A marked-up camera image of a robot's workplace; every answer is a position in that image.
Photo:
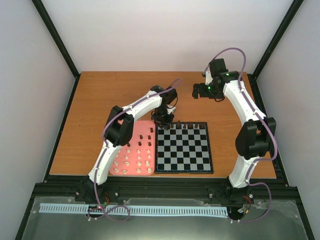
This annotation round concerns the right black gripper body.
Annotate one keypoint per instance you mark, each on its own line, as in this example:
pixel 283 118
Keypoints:
pixel 210 92

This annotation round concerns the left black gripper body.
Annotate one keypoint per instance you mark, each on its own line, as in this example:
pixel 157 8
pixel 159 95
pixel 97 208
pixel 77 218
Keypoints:
pixel 161 117

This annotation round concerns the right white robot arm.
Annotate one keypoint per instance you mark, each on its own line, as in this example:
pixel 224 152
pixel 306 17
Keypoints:
pixel 256 136

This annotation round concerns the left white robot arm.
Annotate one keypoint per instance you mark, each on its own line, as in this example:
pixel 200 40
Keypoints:
pixel 119 128

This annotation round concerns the black and white chessboard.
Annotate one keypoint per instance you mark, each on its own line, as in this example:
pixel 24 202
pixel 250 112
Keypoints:
pixel 183 150

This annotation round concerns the pink plastic tray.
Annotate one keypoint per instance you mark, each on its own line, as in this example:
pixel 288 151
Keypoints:
pixel 141 127

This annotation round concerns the right black frame post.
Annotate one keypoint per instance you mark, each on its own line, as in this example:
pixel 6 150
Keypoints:
pixel 279 33

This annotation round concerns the black frame post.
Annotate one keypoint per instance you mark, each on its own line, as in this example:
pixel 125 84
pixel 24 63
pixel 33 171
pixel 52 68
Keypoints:
pixel 279 33
pixel 50 26

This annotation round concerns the black aluminium base frame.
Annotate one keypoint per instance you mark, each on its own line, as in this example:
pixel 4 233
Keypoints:
pixel 160 187

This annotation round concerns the light blue cable duct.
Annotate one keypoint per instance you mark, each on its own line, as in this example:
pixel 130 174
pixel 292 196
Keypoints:
pixel 136 210

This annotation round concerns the left black frame post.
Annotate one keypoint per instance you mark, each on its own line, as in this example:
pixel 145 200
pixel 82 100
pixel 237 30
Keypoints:
pixel 50 26

